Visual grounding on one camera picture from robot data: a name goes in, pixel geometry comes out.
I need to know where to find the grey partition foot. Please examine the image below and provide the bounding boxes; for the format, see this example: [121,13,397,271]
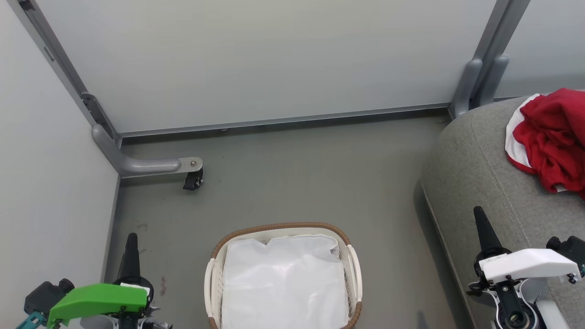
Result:
[91,124,204,180]

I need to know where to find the teal left cable connector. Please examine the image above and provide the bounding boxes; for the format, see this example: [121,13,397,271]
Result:
[16,312,47,329]

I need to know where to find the red and white jersey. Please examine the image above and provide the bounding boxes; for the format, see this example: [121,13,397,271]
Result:
[505,88,585,183]

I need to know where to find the grey fabric sofa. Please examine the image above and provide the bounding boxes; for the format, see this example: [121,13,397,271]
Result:
[420,90,585,329]

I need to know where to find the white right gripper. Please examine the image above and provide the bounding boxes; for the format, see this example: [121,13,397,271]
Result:
[466,206,583,297]

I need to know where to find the black caster wheel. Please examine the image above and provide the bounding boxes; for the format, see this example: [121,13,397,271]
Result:
[182,167,204,191]

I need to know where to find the white wicker laundry basket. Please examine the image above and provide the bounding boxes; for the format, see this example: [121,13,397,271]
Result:
[204,222,363,329]

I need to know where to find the white fabric basket liner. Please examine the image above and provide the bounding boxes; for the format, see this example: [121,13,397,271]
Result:
[221,234,351,329]

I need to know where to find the grey double partition post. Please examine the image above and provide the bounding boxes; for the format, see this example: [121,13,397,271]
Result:
[449,0,532,120]

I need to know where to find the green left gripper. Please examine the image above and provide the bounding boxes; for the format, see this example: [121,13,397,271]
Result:
[46,233,155,329]

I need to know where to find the grey slanted partition post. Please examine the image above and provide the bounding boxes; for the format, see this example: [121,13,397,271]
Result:
[6,0,123,148]

